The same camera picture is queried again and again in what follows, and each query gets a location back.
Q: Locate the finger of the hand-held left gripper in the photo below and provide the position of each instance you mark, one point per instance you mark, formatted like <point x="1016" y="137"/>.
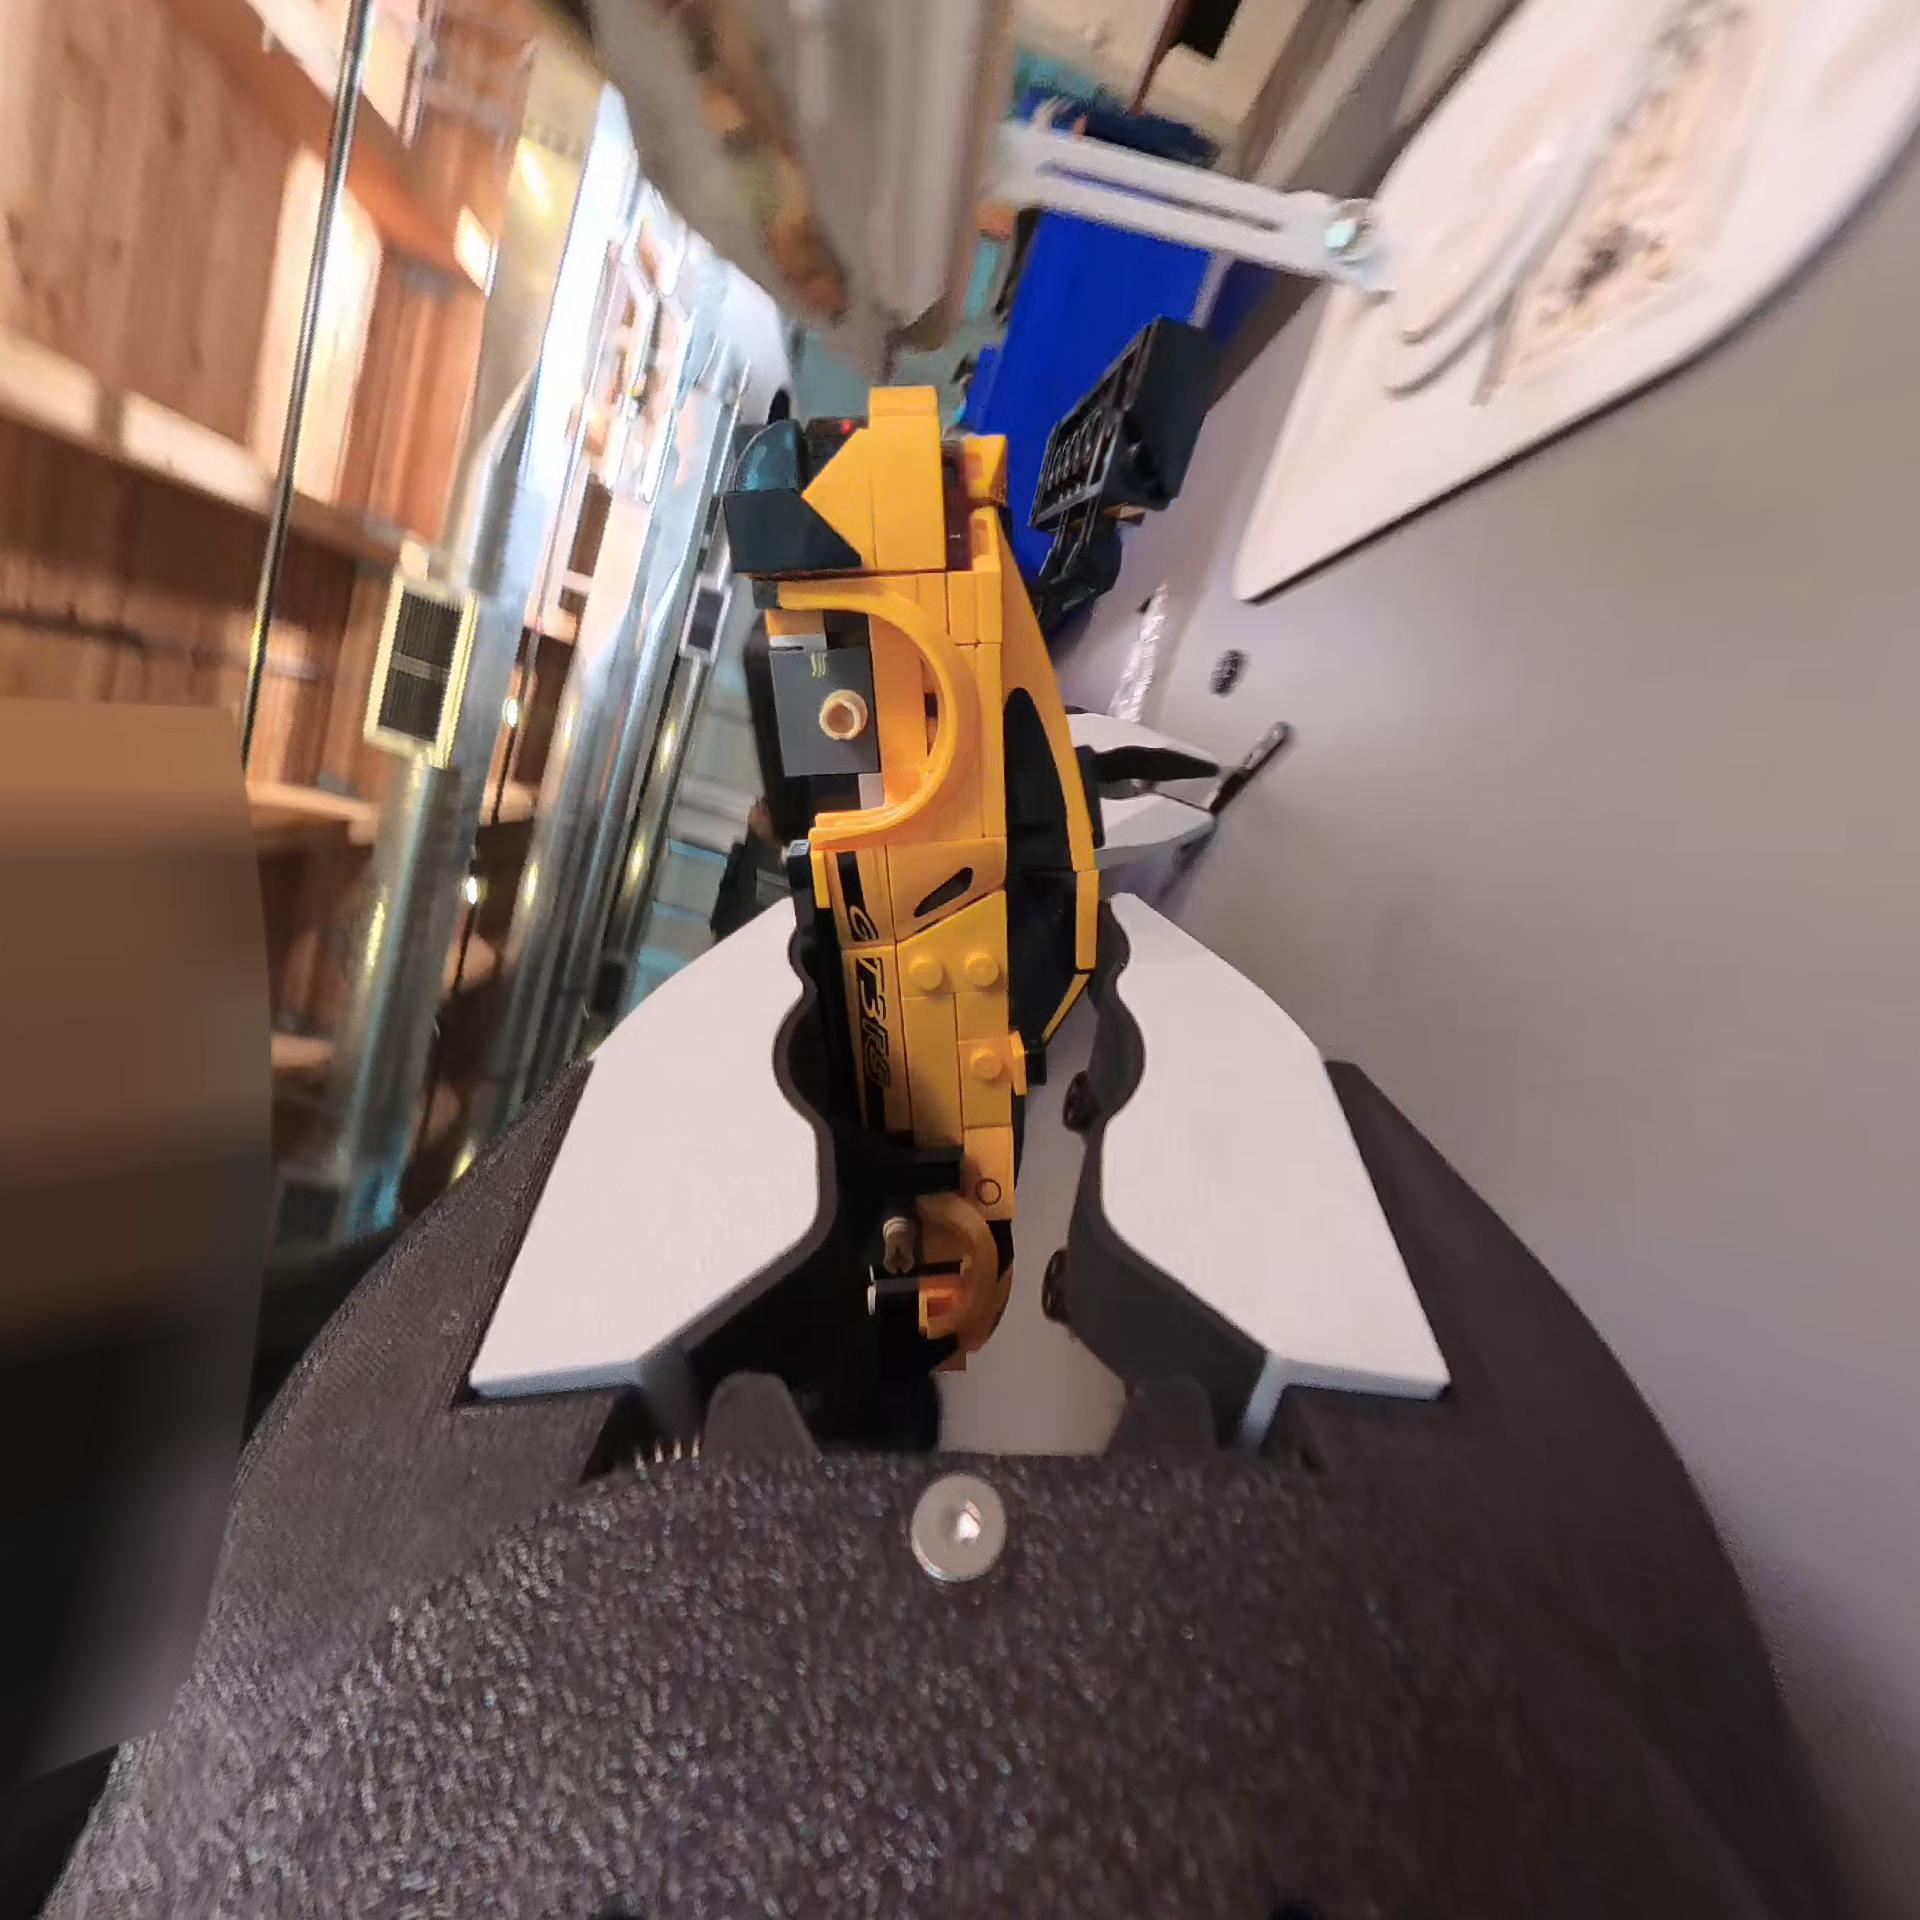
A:
<point x="1163" y="839"/>
<point x="1163" y="745"/>

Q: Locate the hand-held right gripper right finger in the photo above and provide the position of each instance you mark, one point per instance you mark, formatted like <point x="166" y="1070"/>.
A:
<point x="1256" y="1199"/>

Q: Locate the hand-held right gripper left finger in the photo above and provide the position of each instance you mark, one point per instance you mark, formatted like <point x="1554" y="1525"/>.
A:
<point x="678" y="1182"/>

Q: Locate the clear plastic parts bag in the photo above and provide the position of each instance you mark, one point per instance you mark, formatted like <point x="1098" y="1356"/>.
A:
<point x="1139" y="663"/>

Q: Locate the black rim inserts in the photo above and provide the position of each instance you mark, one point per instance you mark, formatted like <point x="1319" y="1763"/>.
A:
<point x="1226" y="666"/>

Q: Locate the yellow lego car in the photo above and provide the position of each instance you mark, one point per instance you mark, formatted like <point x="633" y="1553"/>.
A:
<point x="962" y="901"/>

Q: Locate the black lego rod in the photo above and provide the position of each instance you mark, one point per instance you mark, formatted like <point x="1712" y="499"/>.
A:
<point x="1246" y="759"/>

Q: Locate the lego instruction booklet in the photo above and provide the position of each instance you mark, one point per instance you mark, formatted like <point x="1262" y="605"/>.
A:
<point x="773" y="150"/>

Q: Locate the blue plastic storage bin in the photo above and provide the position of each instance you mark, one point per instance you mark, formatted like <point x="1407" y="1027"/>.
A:
<point x="1113" y="317"/>

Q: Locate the white metal book stand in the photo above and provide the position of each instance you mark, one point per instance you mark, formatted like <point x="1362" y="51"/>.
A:
<point x="1497" y="372"/>

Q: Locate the silver ventilation duct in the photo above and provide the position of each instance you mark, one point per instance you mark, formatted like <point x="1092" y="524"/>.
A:
<point x="450" y="928"/>

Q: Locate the white duct vent grille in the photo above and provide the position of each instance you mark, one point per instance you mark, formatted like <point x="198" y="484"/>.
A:
<point x="420" y="666"/>

